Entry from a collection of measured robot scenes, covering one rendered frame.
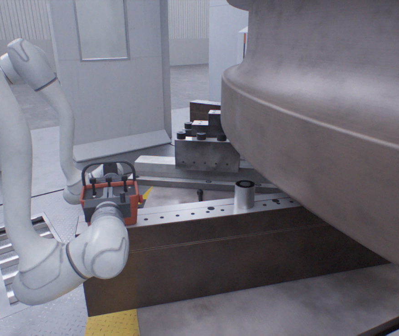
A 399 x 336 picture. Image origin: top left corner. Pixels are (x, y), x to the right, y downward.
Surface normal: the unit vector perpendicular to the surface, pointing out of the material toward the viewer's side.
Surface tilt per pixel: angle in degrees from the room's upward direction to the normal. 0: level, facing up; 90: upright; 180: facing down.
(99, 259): 72
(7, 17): 90
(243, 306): 0
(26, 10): 90
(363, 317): 0
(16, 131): 85
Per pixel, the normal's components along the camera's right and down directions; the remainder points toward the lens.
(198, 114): -0.52, 0.32
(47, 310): 0.00, -0.93
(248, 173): -0.15, 0.05
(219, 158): -0.15, 0.36
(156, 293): 0.24, 0.36
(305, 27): -0.97, 0.09
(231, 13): -0.80, 0.22
